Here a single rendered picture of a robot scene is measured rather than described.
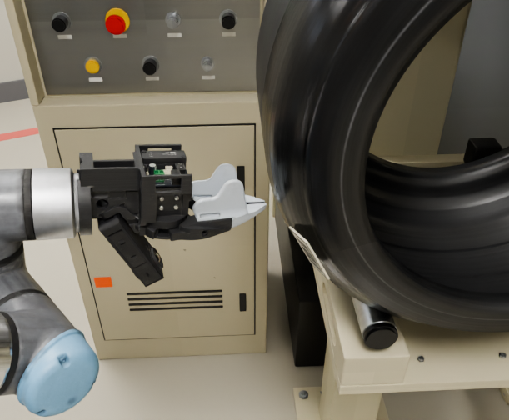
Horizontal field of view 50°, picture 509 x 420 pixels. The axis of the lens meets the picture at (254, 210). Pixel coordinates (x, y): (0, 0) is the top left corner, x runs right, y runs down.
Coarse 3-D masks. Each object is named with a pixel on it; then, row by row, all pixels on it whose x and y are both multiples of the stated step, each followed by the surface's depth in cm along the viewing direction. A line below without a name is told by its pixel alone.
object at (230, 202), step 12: (228, 192) 60; (240, 192) 61; (204, 204) 60; (216, 204) 61; (228, 204) 61; (240, 204) 62; (252, 204) 64; (264, 204) 65; (204, 216) 61; (216, 216) 61; (228, 216) 62; (240, 216) 62; (252, 216) 63
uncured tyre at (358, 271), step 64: (320, 0) 46; (384, 0) 42; (448, 0) 42; (256, 64) 68; (320, 64) 47; (384, 64) 45; (320, 128) 49; (320, 192) 53; (384, 192) 86; (448, 192) 87; (320, 256) 60; (384, 256) 57; (448, 256) 81; (448, 320) 64
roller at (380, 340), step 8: (360, 304) 72; (360, 312) 72; (368, 312) 71; (376, 312) 70; (384, 312) 70; (360, 320) 71; (368, 320) 70; (376, 320) 69; (384, 320) 69; (392, 320) 70; (360, 328) 71; (368, 328) 69; (376, 328) 69; (384, 328) 68; (392, 328) 69; (368, 336) 69; (376, 336) 69; (384, 336) 69; (392, 336) 69; (368, 344) 70; (376, 344) 70; (384, 344) 70
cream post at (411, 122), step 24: (456, 24) 83; (432, 48) 85; (456, 48) 86; (408, 72) 88; (432, 72) 88; (408, 96) 90; (432, 96) 90; (384, 120) 92; (408, 120) 93; (432, 120) 93; (384, 144) 95; (408, 144) 95; (432, 144) 96; (336, 384) 135; (336, 408) 141; (360, 408) 142
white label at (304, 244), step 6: (294, 234) 59; (300, 240) 58; (306, 240) 56; (300, 246) 61; (306, 246) 57; (306, 252) 60; (312, 252) 57; (312, 258) 59; (312, 264) 62; (318, 264) 58; (318, 270) 61; (324, 270) 58; (324, 276) 60
